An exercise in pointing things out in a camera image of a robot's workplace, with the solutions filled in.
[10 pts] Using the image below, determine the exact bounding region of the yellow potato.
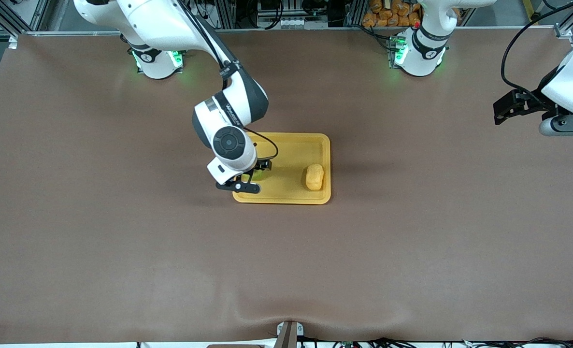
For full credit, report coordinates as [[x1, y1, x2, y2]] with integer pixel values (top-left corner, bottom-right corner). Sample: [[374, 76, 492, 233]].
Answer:
[[305, 164, 325, 190]]

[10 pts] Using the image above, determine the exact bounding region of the yellow plastic tray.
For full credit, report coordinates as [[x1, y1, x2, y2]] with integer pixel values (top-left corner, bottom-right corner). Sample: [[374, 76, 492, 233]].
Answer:
[[232, 132, 331, 205]]

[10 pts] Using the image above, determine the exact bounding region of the brown table mat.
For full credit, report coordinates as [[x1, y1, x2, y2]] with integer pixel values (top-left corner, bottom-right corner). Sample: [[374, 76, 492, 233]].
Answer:
[[0, 28, 573, 345]]

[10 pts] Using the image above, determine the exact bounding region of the bag of orange items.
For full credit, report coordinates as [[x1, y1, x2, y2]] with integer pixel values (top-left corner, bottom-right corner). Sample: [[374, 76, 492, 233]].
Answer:
[[362, 0, 461, 28]]

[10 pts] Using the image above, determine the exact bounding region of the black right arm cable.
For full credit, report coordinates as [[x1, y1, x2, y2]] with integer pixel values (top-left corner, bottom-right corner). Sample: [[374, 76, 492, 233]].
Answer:
[[175, 0, 279, 161]]

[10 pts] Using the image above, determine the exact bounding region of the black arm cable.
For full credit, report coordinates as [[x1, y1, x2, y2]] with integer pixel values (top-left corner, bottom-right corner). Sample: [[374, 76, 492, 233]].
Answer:
[[175, 0, 279, 161], [501, 0, 573, 99]]

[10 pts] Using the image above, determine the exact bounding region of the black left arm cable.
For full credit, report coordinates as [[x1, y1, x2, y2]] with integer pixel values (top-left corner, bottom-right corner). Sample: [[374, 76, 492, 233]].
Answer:
[[501, 0, 573, 99]]

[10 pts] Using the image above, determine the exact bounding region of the aluminium frame rail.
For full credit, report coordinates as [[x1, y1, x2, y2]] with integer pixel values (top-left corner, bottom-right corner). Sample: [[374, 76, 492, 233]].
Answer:
[[21, 26, 558, 36]]

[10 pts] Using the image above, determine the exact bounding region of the grey metal camera bracket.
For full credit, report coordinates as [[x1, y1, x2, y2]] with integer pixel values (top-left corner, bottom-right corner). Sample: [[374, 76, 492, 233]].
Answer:
[[274, 320, 304, 348]]

